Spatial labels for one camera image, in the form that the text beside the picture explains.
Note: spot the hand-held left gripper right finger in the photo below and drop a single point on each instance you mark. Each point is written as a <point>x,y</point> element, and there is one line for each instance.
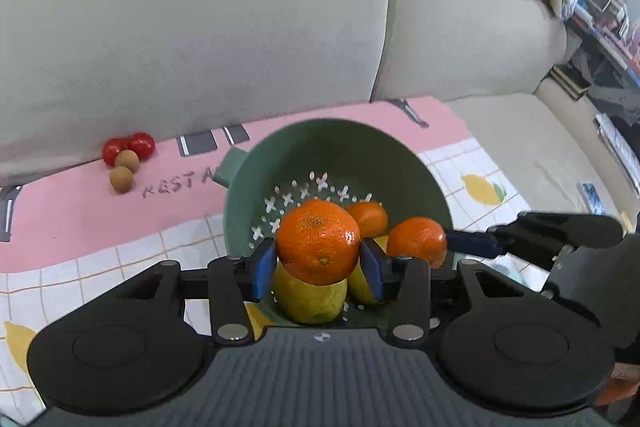
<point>372,269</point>

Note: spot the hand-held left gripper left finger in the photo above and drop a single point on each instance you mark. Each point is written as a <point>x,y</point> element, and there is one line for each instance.
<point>263,269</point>

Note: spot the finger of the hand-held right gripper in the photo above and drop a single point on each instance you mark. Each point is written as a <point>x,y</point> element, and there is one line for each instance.
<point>475,243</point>

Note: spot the orange mandarin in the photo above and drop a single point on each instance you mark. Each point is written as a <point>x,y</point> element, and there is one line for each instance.
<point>371,216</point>
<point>318,241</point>
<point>417,239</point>

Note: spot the green colander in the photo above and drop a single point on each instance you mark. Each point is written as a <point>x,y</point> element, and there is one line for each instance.
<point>340,152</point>

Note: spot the white flat object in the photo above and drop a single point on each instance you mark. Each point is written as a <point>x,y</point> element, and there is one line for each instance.
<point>620,147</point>

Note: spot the brown longan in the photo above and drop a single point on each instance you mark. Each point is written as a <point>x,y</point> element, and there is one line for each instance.
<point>127,160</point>
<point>121,180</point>

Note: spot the red cherry tomato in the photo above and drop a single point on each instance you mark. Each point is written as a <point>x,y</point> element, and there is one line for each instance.
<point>141,143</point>
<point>111,150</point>

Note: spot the dark box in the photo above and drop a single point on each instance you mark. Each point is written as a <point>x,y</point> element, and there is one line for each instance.
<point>570,82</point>

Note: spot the lemon print checked cloth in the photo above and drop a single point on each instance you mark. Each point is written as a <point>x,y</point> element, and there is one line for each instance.
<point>75,217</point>

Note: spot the beige sofa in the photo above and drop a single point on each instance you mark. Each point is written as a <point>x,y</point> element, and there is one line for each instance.
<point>200,32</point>

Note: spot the cluttered low cabinet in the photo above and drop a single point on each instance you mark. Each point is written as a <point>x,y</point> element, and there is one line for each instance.
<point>607,12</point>

